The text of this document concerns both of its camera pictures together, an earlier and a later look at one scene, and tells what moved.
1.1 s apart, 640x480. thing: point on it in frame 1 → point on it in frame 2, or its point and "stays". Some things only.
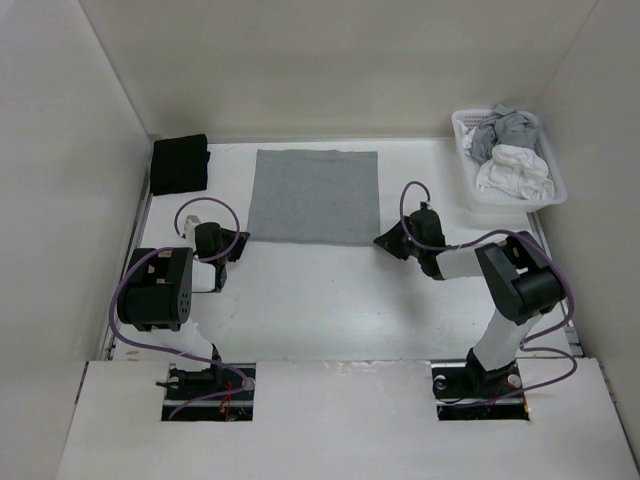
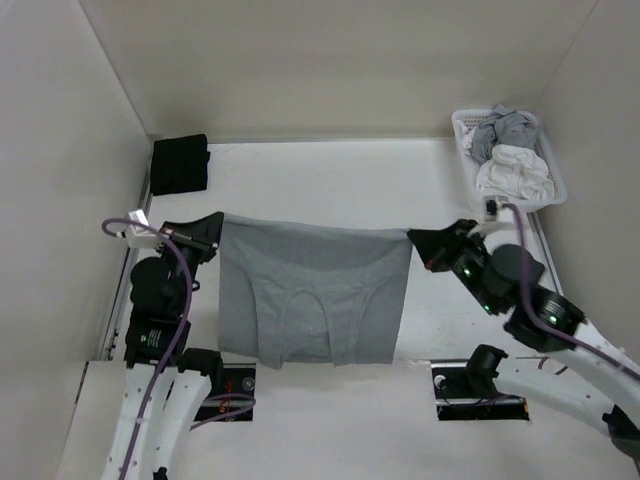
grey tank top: (325, 196) → (311, 294)
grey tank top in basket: (504, 127) stays
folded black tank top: (179, 165) stays
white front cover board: (343, 421) stays
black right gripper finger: (396, 242) → (436, 247)
